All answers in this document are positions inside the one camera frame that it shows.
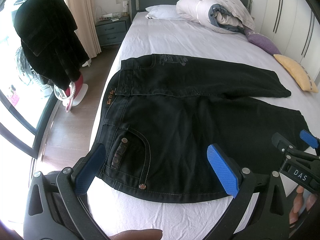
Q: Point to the white pillow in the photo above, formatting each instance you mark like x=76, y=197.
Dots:
x=162, y=12

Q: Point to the rolled white grey duvet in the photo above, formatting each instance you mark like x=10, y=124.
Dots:
x=221, y=16

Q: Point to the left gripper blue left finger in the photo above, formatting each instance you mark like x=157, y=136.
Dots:
x=74, y=182

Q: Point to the beige curtain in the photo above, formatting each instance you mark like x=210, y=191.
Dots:
x=83, y=12

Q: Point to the black denim pants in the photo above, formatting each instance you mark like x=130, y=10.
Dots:
x=161, y=112

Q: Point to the white bed sheet mattress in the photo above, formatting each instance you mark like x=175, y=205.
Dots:
x=115, y=211

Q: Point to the dark grey nightstand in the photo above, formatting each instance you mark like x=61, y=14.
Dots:
x=111, y=32

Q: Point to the red white garment steamer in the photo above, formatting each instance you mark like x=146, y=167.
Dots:
x=73, y=95

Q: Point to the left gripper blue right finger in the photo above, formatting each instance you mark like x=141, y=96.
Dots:
x=237, y=183

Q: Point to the yellow cushion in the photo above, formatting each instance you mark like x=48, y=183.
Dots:
x=298, y=73

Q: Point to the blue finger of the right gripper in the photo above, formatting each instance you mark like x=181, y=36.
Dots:
x=310, y=139
x=282, y=144

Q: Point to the person's right hand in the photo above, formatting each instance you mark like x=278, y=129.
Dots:
x=299, y=202

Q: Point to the white power strip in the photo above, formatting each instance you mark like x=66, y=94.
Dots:
x=111, y=16

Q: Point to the person's left hand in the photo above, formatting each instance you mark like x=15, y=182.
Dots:
x=146, y=234

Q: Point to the purple cushion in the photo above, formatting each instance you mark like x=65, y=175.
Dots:
x=261, y=41

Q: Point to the black hanging coat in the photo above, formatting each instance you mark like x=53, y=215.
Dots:
x=49, y=41

